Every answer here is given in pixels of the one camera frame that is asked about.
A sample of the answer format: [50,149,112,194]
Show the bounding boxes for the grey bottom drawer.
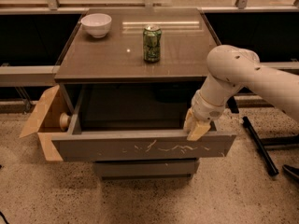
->
[94,159,199,179]

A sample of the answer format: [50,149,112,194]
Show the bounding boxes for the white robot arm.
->
[183,45,299,141]

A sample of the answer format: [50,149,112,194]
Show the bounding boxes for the green soda can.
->
[143,24,162,63]

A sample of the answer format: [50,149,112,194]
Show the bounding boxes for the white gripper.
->
[183,90,224,141]

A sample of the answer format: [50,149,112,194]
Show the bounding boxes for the white ceramic bowl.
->
[80,13,112,38]

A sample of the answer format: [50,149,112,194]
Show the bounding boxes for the grey drawer cabinet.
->
[54,7,219,181]

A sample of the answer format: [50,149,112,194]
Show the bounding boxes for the grey drawer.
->
[52,82,235,161]
[94,159,199,179]

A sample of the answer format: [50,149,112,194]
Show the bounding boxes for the grey top drawer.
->
[52,82,235,161]

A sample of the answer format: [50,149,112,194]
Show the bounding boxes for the white roll in box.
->
[59,113,71,132]

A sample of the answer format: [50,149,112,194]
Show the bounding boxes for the open cardboard box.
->
[20,85,71,161]

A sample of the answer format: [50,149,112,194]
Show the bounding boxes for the black stand leg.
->
[227,97,299,176]

